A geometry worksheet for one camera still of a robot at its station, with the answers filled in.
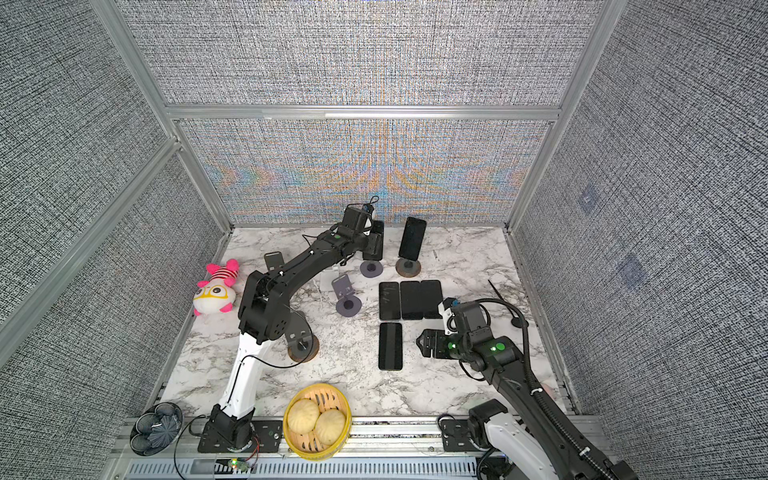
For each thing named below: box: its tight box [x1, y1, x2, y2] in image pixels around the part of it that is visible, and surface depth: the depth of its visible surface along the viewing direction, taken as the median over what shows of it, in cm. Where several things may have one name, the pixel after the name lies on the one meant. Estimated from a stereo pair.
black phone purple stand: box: [400, 281, 423, 320], surface depth 101 cm
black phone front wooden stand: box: [420, 280, 443, 319], surface depth 102 cm
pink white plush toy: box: [192, 259, 239, 316], surface depth 94 cm
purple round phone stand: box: [332, 274, 363, 317], surface depth 97 cm
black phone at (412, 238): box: [398, 216, 427, 262], surface depth 102 cm
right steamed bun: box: [314, 409, 347, 445], surface depth 71 cm
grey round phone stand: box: [360, 260, 383, 278], surface depth 109 cm
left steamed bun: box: [287, 398, 320, 434], surface depth 72 cm
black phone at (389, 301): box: [378, 282, 401, 321], surface depth 100 cm
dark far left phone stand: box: [264, 251, 285, 272], surface depth 99 cm
